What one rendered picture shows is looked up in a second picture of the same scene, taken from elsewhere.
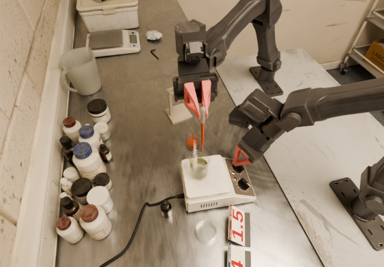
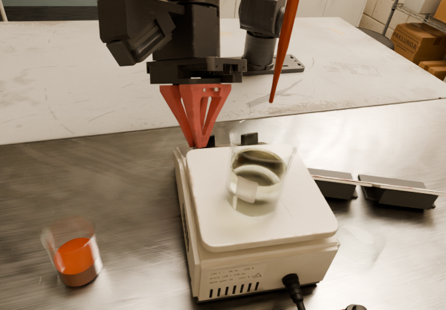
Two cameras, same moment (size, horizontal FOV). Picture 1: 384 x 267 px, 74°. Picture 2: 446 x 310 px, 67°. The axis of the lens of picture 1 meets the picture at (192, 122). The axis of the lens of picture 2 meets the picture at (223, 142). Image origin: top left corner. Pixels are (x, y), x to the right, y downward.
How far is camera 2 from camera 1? 60 cm
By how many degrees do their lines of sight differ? 66
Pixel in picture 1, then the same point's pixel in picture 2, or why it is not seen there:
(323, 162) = not seen: hidden behind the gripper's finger
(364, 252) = (308, 78)
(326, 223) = (280, 93)
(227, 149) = (119, 183)
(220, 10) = not seen: outside the picture
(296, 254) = (336, 127)
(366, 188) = (277, 5)
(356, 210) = (265, 59)
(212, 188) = (295, 174)
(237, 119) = (148, 31)
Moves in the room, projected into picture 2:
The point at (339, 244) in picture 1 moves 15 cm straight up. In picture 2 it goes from (307, 91) to (329, 12)
